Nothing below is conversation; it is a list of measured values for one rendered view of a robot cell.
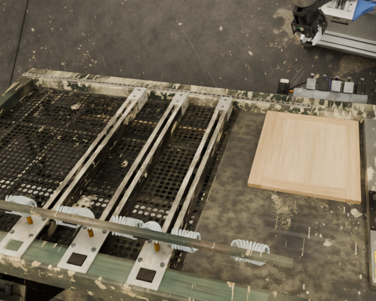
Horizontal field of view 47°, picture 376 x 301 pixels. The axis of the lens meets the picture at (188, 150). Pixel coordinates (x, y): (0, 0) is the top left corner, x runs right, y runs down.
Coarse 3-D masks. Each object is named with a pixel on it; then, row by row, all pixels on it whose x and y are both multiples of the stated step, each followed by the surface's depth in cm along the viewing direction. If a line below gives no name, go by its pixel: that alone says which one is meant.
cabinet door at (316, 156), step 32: (288, 128) 204; (320, 128) 203; (352, 128) 202; (256, 160) 186; (288, 160) 186; (320, 160) 185; (352, 160) 183; (288, 192) 172; (320, 192) 169; (352, 192) 168
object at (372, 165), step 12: (372, 120) 203; (372, 132) 195; (372, 144) 188; (372, 156) 181; (372, 168) 175; (372, 180) 170; (372, 240) 146; (372, 252) 142; (372, 264) 138; (372, 276) 135; (372, 288) 135
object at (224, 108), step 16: (224, 112) 208; (208, 128) 197; (208, 144) 189; (208, 160) 182; (192, 176) 175; (192, 192) 164; (176, 208) 158; (192, 208) 165; (144, 224) 130; (176, 224) 151; (144, 256) 136; (160, 256) 136; (160, 272) 131
